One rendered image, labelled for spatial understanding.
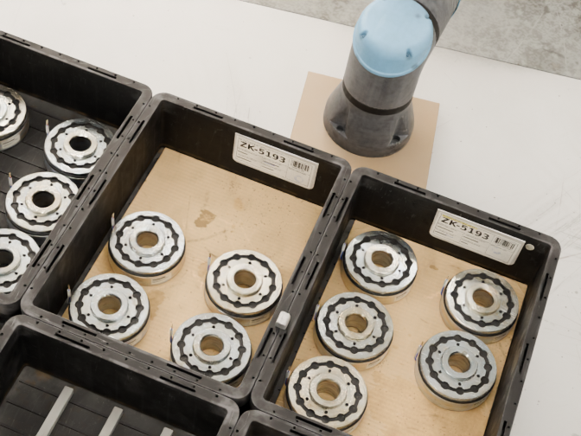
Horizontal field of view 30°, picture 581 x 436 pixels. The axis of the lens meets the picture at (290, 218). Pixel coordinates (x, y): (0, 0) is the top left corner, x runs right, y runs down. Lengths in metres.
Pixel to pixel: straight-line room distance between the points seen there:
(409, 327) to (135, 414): 0.39
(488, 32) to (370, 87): 1.48
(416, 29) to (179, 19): 0.50
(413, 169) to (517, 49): 1.38
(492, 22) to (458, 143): 1.33
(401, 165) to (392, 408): 0.50
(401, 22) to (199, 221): 0.43
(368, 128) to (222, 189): 0.30
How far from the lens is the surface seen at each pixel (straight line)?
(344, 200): 1.44
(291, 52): 1.93
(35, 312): 1.32
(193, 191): 1.54
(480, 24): 3.14
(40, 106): 1.65
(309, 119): 1.79
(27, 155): 1.59
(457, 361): 1.44
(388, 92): 1.67
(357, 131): 1.73
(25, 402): 1.38
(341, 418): 1.35
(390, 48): 1.62
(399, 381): 1.42
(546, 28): 3.20
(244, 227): 1.51
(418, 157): 1.78
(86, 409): 1.37
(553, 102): 1.98
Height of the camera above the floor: 2.06
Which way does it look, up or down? 53 degrees down
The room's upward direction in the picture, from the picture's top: 12 degrees clockwise
